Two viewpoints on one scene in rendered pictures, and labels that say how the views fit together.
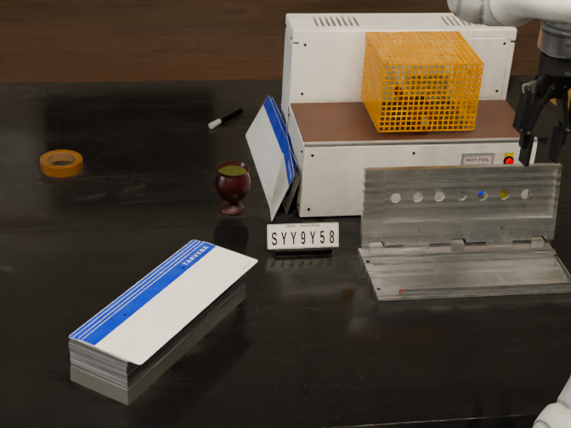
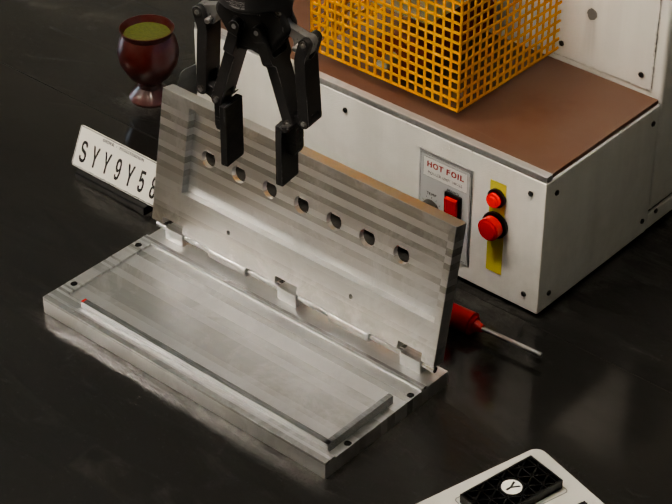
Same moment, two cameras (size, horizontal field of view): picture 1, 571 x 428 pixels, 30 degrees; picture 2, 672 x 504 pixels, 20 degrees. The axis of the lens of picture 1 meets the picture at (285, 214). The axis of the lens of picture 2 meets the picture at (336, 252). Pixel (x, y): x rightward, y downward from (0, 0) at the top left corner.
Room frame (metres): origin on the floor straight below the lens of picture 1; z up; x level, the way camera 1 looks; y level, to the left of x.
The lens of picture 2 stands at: (0.96, -1.79, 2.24)
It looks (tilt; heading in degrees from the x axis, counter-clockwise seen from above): 35 degrees down; 51
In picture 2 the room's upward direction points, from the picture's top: straight up
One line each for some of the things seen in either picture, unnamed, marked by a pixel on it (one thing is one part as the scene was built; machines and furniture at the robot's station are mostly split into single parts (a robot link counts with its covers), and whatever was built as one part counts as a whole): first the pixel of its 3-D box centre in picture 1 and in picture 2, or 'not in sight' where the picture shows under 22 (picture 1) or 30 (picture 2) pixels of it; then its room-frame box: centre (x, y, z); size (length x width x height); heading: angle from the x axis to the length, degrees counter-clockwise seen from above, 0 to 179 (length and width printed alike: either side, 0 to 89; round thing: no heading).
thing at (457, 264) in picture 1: (467, 270); (240, 335); (1.94, -0.40, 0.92); 0.44 x 0.21 x 0.04; 100
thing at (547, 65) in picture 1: (556, 74); (256, 4); (1.90, -0.50, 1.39); 0.08 x 0.07 x 0.09; 109
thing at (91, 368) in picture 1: (163, 316); not in sight; (1.66, 0.22, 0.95); 0.40 x 0.13 x 0.10; 152
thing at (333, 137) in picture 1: (441, 107); (525, 65); (2.40, -0.37, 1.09); 0.75 x 0.40 x 0.38; 100
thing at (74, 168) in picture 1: (61, 163); not in sight; (2.33, 0.56, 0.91); 0.10 x 0.10 x 0.02
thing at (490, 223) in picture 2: not in sight; (491, 227); (2.21, -0.51, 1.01); 0.03 x 0.02 x 0.03; 100
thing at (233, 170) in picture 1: (232, 188); (148, 62); (2.17, 0.13, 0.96); 0.09 x 0.09 x 0.11
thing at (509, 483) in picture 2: not in sight; (511, 491); (2.00, -0.78, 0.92); 0.10 x 0.05 x 0.01; 179
